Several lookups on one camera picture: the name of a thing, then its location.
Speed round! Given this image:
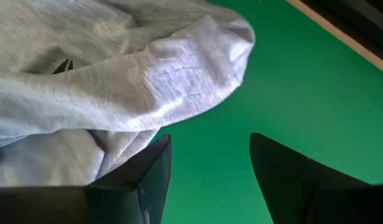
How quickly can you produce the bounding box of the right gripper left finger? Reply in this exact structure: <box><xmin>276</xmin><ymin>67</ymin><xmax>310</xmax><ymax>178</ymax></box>
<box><xmin>0</xmin><ymin>134</ymin><xmax>173</xmax><ymax>224</ymax></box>

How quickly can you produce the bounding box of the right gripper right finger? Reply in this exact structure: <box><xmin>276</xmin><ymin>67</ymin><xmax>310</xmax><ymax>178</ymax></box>
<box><xmin>249</xmin><ymin>133</ymin><xmax>383</xmax><ymax>224</ymax></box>

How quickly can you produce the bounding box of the grey knit shirt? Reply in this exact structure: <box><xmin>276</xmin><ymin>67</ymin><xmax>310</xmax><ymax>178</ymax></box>
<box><xmin>0</xmin><ymin>0</ymin><xmax>256</xmax><ymax>187</ymax></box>

